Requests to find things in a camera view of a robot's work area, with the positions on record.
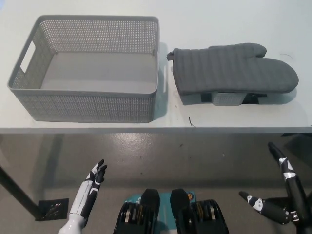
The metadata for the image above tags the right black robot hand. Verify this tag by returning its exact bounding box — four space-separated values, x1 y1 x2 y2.
238 142 312 234

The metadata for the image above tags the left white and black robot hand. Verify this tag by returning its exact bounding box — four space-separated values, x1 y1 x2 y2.
69 159 108 221

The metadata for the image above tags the dark grey quilted oven glove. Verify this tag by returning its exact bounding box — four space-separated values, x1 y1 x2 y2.
166 42 299 96

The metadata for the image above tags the black ribbed robot body block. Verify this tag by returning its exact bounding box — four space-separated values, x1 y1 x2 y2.
170 189 230 234
113 189 161 234

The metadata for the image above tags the black table leg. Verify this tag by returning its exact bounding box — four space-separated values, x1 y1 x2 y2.
0 165 41 219

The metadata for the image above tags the large grey perforated basket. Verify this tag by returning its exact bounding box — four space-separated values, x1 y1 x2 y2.
6 15 169 124

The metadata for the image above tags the small grey perforated basket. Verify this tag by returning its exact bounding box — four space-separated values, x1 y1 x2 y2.
212 91 246 107

